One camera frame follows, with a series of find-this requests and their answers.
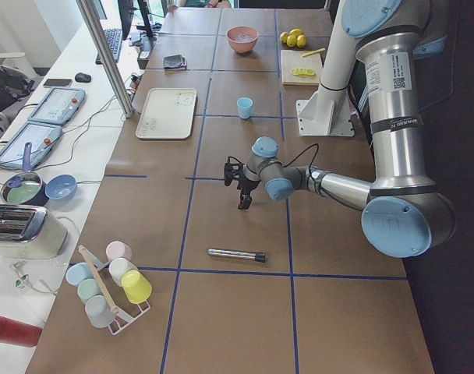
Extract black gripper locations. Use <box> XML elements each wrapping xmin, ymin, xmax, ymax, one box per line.
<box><xmin>224</xmin><ymin>157</ymin><xmax>259</xmax><ymax>210</ymax></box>

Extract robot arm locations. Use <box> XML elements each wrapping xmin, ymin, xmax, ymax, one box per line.
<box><xmin>224</xmin><ymin>1</ymin><xmax>456</xmax><ymax>258</ymax></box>

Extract light blue cup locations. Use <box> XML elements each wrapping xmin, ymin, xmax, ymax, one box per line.
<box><xmin>236</xmin><ymin>97</ymin><xmax>253</xmax><ymax>119</ymax></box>

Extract pink cup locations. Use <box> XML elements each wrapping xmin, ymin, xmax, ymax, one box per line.
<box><xmin>105</xmin><ymin>241</ymin><xmax>133</xmax><ymax>262</ymax></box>

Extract yellow cup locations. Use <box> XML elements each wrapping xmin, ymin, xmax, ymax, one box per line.
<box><xmin>121</xmin><ymin>270</ymin><xmax>153</xmax><ymax>305</ymax></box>

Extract white cup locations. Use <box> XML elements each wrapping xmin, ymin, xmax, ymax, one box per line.
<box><xmin>108</xmin><ymin>257</ymin><xmax>138</xmax><ymax>287</ymax></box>

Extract pile of clear ice cubes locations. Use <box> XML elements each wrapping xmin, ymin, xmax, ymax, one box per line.
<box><xmin>230</xmin><ymin>32</ymin><xmax>255</xmax><ymax>43</ymax></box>

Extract green cup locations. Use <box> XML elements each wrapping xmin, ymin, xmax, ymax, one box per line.
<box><xmin>77</xmin><ymin>278</ymin><xmax>102</xmax><ymax>304</ymax></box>

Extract blue cup on rack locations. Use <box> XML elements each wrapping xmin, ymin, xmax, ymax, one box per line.
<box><xmin>65</xmin><ymin>262</ymin><xmax>94</xmax><ymax>287</ymax></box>

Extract grey cup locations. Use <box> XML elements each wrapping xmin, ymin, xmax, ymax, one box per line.
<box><xmin>85</xmin><ymin>295</ymin><xmax>115</xmax><ymax>328</ymax></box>

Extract steel muddler with black tip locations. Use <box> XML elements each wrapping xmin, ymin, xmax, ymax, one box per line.
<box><xmin>207</xmin><ymin>249</ymin><xmax>267</xmax><ymax>263</ymax></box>

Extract cream bear tray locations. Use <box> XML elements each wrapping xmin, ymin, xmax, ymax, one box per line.
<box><xmin>136</xmin><ymin>88</ymin><xmax>197</xmax><ymax>139</ymax></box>

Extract lemon slices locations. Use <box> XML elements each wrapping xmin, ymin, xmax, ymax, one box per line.
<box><xmin>290</xmin><ymin>68</ymin><xmax>316</xmax><ymax>77</ymax></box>

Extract wooden cutting board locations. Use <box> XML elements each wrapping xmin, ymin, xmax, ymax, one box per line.
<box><xmin>280</xmin><ymin>50</ymin><xmax>323</xmax><ymax>86</ymax></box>

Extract grey folded cloth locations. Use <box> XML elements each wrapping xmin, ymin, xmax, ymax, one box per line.
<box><xmin>163</xmin><ymin>55</ymin><xmax>187</xmax><ymax>70</ymax></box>

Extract pink bowl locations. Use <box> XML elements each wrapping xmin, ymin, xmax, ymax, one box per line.
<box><xmin>226</xmin><ymin>26</ymin><xmax>260</xmax><ymax>54</ymax></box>

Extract yellow green knife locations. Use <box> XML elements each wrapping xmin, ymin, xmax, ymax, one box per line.
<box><xmin>302</xmin><ymin>48</ymin><xmax>326</xmax><ymax>58</ymax></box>

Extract whole lemon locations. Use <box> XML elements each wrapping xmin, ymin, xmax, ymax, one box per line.
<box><xmin>296</xmin><ymin>34</ymin><xmax>307</xmax><ymax>48</ymax></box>
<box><xmin>289</xmin><ymin>28</ymin><xmax>304</xmax><ymax>37</ymax></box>
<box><xmin>280</xmin><ymin>32</ymin><xmax>289</xmax><ymax>43</ymax></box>
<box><xmin>286</xmin><ymin>34</ymin><xmax>297</xmax><ymax>48</ymax></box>

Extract blue bowl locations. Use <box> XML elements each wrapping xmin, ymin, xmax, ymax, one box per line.
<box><xmin>45</xmin><ymin>175</ymin><xmax>77</xmax><ymax>200</ymax></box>

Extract black computer mouse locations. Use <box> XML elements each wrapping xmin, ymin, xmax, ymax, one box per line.
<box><xmin>74</xmin><ymin>72</ymin><xmax>92</xmax><ymax>83</ymax></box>

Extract teach pendant tablet far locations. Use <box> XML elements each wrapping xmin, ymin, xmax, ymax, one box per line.
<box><xmin>28</xmin><ymin>86</ymin><xmax>87</xmax><ymax>125</ymax></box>

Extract teach pendant tablet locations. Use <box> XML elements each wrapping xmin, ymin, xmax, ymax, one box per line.
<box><xmin>0</xmin><ymin>122</ymin><xmax>62</xmax><ymax>171</ymax></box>
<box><xmin>28</xmin><ymin>86</ymin><xmax>87</xmax><ymax>125</ymax></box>

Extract teach pendant tablet near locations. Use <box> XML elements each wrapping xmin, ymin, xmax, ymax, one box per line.
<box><xmin>0</xmin><ymin>122</ymin><xmax>62</xmax><ymax>171</ymax></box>

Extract black keyboard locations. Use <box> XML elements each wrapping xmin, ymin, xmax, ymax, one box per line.
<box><xmin>103</xmin><ymin>28</ymin><xmax>122</xmax><ymax>62</ymax></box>

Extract blue saucepan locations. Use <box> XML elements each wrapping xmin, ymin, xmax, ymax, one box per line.
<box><xmin>0</xmin><ymin>142</ymin><xmax>48</xmax><ymax>206</ymax></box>

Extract cream toaster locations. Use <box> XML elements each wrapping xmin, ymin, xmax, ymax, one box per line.
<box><xmin>0</xmin><ymin>204</ymin><xmax>67</xmax><ymax>259</ymax></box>

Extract black monitor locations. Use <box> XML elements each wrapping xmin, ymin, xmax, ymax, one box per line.
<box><xmin>118</xmin><ymin>0</ymin><xmax>157</xmax><ymax>41</ymax></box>

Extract black smartphone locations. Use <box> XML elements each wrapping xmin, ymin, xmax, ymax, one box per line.
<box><xmin>43</xmin><ymin>78</ymin><xmax>73</xmax><ymax>87</ymax></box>

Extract red bottle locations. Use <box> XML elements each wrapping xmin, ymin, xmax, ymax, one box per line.
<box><xmin>0</xmin><ymin>316</ymin><xmax>42</xmax><ymax>348</ymax></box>

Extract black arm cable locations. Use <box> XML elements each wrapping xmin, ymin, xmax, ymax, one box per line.
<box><xmin>225</xmin><ymin>143</ymin><xmax>373</xmax><ymax>210</ymax></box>

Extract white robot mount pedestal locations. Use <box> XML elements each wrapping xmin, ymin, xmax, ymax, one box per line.
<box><xmin>296</xmin><ymin>1</ymin><xmax>356</xmax><ymax>137</ymax></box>

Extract white wire cup rack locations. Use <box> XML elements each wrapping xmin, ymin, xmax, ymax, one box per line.
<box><xmin>88</xmin><ymin>263</ymin><xmax>150</xmax><ymax>335</ymax></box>

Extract aluminium frame post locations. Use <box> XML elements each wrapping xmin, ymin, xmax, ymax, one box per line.
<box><xmin>76</xmin><ymin>0</ymin><xmax>134</xmax><ymax>118</ymax></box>

